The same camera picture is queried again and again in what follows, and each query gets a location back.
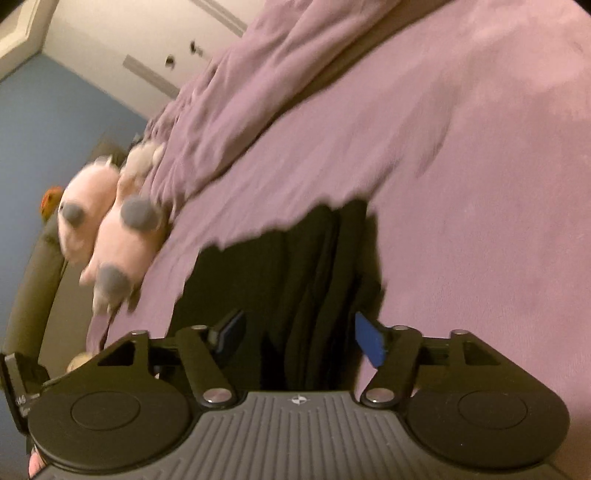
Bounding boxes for black garment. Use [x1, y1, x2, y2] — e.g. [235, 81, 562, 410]
[168, 198, 387, 394]

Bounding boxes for dark headboard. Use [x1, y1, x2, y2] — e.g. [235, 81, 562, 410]
[2, 220, 68, 372]

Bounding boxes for bed with purple sheet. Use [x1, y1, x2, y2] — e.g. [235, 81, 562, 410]
[85, 0, 591, 480]

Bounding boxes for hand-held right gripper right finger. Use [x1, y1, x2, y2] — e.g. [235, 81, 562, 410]
[355, 311, 529, 410]

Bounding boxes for white wardrobe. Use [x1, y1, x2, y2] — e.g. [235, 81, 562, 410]
[41, 0, 259, 121]

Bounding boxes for person's left hand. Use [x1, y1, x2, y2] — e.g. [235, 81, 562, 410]
[28, 450, 48, 479]

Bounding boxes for beige plush toy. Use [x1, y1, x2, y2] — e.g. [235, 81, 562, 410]
[121, 140, 165, 191]

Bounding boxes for pink plush toy grey hooves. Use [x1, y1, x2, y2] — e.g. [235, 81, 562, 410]
[55, 154, 168, 315]

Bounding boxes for orange plush toy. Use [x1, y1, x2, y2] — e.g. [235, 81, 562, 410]
[41, 186, 64, 219]

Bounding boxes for purple duvet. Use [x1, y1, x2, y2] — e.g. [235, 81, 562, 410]
[139, 0, 446, 210]

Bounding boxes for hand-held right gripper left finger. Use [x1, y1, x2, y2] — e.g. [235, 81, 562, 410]
[60, 309, 247, 410]

